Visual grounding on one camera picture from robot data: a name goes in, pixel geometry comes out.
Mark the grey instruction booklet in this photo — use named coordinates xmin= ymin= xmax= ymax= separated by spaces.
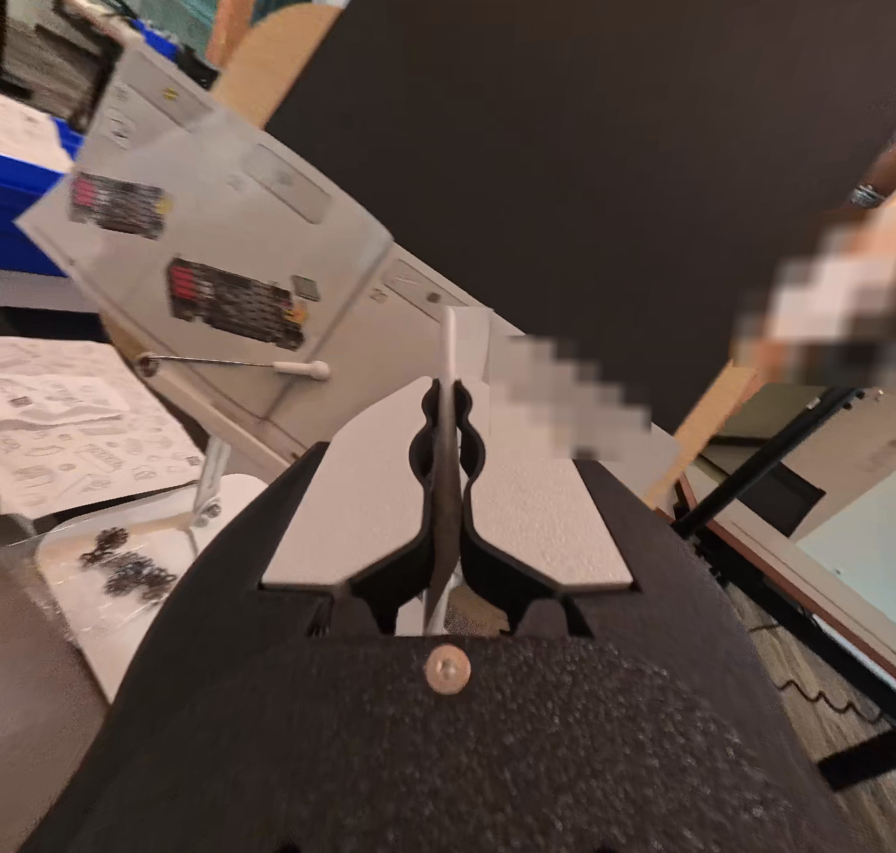
xmin=14 ymin=0 xmax=896 ymax=633

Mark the clear bag of black gears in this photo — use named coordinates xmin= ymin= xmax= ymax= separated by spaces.
xmin=35 ymin=517 xmax=207 ymax=619

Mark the blue plastic bin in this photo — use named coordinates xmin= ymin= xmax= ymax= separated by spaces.
xmin=133 ymin=19 xmax=219 ymax=91
xmin=0 ymin=153 xmax=78 ymax=276

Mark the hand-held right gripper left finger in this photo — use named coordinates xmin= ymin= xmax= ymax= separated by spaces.
xmin=259 ymin=376 xmax=443 ymax=636

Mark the brown edged grey table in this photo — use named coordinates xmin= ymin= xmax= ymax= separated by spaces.
xmin=672 ymin=377 xmax=896 ymax=703

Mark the white printed paper bag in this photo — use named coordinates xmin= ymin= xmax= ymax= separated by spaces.
xmin=0 ymin=338 xmax=205 ymax=518

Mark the white printed paper sheet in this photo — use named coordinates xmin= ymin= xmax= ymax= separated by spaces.
xmin=0 ymin=93 xmax=74 ymax=171

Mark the white book stand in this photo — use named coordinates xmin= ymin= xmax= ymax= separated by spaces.
xmin=35 ymin=310 xmax=333 ymax=703

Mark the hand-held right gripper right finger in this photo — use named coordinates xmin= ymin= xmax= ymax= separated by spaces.
xmin=454 ymin=379 xmax=636 ymax=636

